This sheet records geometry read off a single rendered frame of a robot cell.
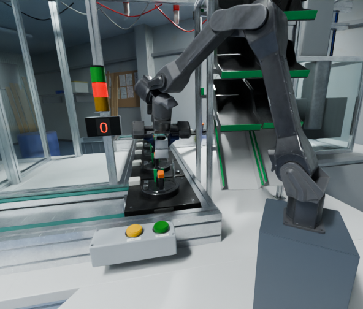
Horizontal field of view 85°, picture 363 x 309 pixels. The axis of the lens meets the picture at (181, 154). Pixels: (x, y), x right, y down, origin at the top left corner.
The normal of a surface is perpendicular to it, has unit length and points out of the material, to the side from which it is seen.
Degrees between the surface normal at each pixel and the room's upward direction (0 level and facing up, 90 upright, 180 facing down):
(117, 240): 0
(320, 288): 90
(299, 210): 90
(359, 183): 90
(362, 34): 90
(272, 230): 0
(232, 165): 45
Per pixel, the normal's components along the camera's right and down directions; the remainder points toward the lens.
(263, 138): -0.02, -0.50
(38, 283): -0.03, -0.97
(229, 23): -0.94, 0.00
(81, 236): 0.18, 0.25
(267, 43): -0.45, 0.67
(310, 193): -0.66, 0.22
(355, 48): -0.46, 0.24
